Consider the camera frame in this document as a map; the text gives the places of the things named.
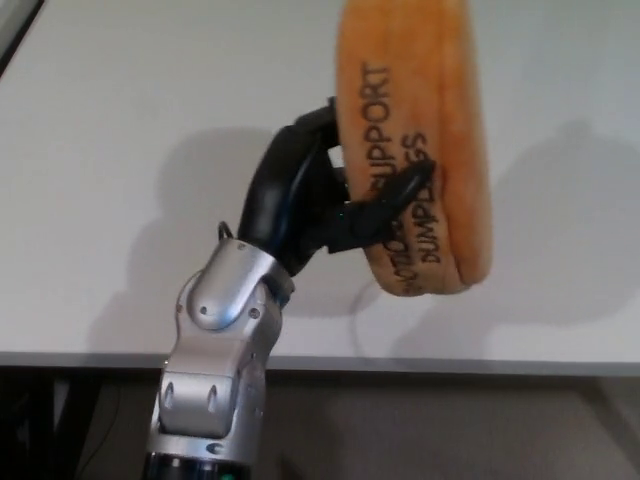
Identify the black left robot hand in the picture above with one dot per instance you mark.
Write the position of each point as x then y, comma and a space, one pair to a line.
267, 200

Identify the orange soft plush plate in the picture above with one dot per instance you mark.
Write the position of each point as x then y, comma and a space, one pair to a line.
450, 150

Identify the grey neighbouring table edge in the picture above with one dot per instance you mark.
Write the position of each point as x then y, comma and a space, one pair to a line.
10, 25

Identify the black table frame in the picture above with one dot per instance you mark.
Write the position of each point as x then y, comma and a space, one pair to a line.
60, 425

